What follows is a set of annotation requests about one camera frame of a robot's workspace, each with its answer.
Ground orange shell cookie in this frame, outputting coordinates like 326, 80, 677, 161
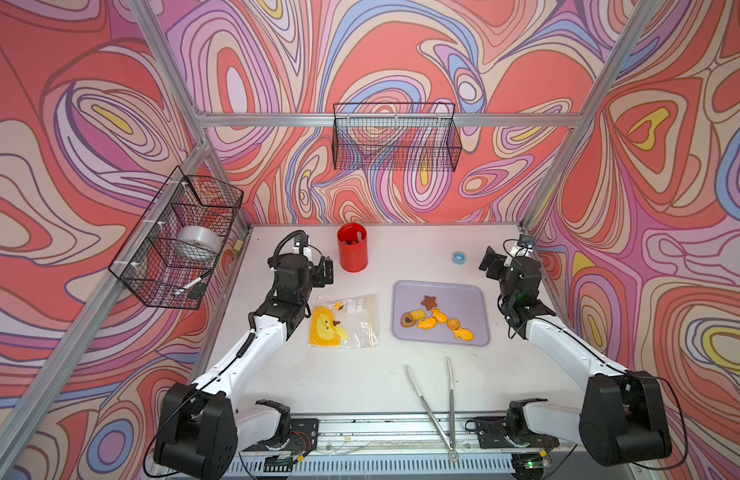
447, 318, 461, 331

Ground black wire basket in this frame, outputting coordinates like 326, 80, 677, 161
332, 100, 463, 172
109, 167, 244, 310

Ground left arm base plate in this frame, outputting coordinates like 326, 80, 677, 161
244, 417, 320, 478

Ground steel tongs with silicone tips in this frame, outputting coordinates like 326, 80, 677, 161
405, 357, 460, 462

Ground red cylindrical cup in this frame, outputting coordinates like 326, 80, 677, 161
337, 223, 369, 273

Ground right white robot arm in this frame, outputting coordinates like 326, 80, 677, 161
479, 235, 673, 466

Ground lilac plastic tray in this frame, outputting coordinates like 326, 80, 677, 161
392, 280, 491, 347

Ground blue tape roll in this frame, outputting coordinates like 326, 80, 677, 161
452, 251, 467, 265

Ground yellow waffle cookie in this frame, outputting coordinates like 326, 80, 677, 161
409, 309, 427, 323

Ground black wire basket on left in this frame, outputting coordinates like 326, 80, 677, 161
109, 167, 244, 310

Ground black wire basket at back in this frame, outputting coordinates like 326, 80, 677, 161
332, 100, 463, 172

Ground white marker in basket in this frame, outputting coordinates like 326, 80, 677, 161
173, 276, 203, 295

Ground orange fish cookie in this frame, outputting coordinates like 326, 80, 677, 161
453, 328, 474, 342
431, 308, 449, 324
417, 317, 438, 330

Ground clear bag with yellow lion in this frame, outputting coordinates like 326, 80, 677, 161
309, 294, 378, 349

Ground brown star cookie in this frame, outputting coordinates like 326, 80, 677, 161
421, 295, 438, 311

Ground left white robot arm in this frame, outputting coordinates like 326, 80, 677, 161
147, 230, 334, 479

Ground heart shaped chocolate cookie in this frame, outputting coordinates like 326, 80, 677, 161
400, 314, 418, 328

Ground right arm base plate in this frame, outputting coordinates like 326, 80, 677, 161
464, 416, 560, 451

